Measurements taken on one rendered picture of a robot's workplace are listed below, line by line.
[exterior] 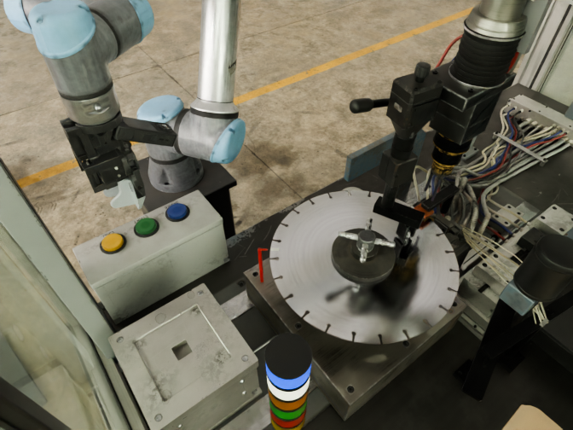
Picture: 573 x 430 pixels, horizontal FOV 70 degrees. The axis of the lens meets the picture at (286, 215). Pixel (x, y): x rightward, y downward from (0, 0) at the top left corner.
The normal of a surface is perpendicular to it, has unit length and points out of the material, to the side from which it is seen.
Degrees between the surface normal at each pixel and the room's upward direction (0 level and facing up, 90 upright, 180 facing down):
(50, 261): 90
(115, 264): 0
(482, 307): 90
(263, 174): 0
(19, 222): 90
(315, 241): 0
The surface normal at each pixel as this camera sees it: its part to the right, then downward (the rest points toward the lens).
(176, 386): 0.00, -0.67
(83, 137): 0.59, 0.59
